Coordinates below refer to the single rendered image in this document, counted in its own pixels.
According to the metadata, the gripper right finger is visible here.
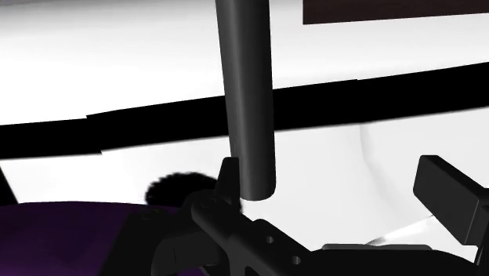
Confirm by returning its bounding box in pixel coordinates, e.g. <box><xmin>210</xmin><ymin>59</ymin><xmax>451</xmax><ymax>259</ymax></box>
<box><xmin>412</xmin><ymin>154</ymin><xmax>489</xmax><ymax>269</ymax></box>

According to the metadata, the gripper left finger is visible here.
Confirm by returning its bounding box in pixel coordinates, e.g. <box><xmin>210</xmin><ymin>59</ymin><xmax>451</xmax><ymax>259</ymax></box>
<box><xmin>100</xmin><ymin>156</ymin><xmax>314</xmax><ymax>276</ymax></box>

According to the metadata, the dark grey cylinder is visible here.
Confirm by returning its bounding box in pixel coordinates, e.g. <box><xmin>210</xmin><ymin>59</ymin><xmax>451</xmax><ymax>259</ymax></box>
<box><xmin>214</xmin><ymin>0</ymin><xmax>277</xmax><ymax>202</ymax></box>

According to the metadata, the dark brown flat panel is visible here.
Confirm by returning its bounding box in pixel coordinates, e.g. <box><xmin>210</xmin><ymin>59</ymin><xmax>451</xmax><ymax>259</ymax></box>
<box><xmin>302</xmin><ymin>0</ymin><xmax>489</xmax><ymax>25</ymax></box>

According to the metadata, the purple rounded object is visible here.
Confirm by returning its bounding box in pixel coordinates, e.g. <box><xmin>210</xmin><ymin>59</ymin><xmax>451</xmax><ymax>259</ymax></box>
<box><xmin>0</xmin><ymin>201</ymin><xmax>180</xmax><ymax>276</ymax></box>

